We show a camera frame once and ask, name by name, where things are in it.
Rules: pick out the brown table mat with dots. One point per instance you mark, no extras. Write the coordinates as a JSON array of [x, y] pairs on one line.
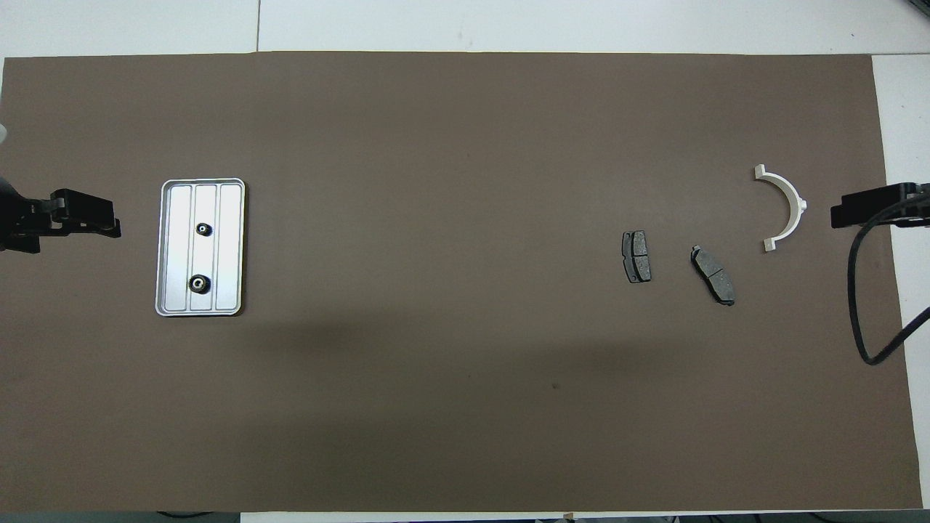
[[465, 145]]

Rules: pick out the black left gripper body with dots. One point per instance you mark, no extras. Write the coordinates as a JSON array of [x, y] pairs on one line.
[[18, 218]]

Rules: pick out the short dark grey brake pad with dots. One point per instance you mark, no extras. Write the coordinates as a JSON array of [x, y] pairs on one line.
[[639, 250]]

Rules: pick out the long dark grey brake pad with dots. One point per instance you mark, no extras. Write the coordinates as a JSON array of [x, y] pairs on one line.
[[716, 280]]

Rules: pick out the small black bearing gear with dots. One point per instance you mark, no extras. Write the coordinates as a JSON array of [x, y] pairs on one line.
[[204, 229]]

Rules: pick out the large black bearing gear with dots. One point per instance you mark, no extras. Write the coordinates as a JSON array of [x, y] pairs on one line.
[[199, 284]]

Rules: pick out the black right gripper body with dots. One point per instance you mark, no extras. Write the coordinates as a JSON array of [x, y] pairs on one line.
[[917, 207]]

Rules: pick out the silver metal tray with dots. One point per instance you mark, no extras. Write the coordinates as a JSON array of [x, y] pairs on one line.
[[229, 247]]

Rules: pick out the white semicircular bracket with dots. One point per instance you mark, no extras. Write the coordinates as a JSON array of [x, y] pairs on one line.
[[798, 209]]

